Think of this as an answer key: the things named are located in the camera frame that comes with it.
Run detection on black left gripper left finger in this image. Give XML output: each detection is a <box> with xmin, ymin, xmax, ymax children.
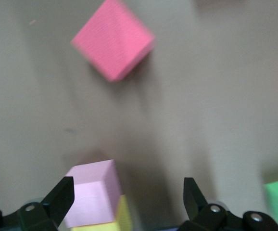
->
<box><xmin>0</xmin><ymin>176</ymin><xmax>75</xmax><ymax>231</ymax></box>

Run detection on red foam cube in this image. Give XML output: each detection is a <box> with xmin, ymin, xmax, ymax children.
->
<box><xmin>70</xmin><ymin>0</ymin><xmax>156</xmax><ymax>83</ymax></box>

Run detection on yellow foam cube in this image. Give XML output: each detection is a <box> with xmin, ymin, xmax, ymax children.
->
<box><xmin>70</xmin><ymin>194</ymin><xmax>133</xmax><ymax>231</ymax></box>

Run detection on brown table mat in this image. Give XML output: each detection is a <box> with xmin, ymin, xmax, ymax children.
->
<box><xmin>0</xmin><ymin>0</ymin><xmax>278</xmax><ymax>231</ymax></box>

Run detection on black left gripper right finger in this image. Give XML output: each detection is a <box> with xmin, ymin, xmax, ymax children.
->
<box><xmin>179</xmin><ymin>177</ymin><xmax>278</xmax><ymax>231</ymax></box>

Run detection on pink foam cube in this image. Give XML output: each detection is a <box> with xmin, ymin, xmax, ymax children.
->
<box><xmin>64</xmin><ymin>159</ymin><xmax>123</xmax><ymax>229</ymax></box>

